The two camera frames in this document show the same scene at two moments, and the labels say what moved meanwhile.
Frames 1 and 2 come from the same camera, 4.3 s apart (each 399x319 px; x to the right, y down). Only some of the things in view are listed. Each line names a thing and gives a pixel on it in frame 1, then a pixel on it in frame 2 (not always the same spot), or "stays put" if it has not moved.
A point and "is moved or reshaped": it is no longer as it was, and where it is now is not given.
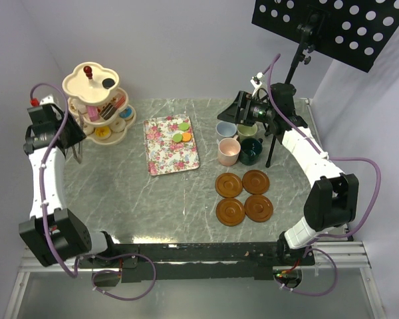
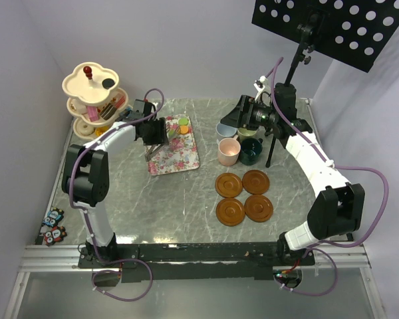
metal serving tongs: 79,157 -> 151,153
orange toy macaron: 186,137 -> 184,129
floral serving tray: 171,145 stays put
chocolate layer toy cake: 108,111 stays put
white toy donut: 88,129 stays put
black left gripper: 77,137 -> 161,137
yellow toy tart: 102,132 stays put
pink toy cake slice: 120,102 stays put
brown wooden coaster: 259,208 stays put
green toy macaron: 183,126 is moved or reshaped
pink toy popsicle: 93,113 stays put
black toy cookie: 108,83 stays put
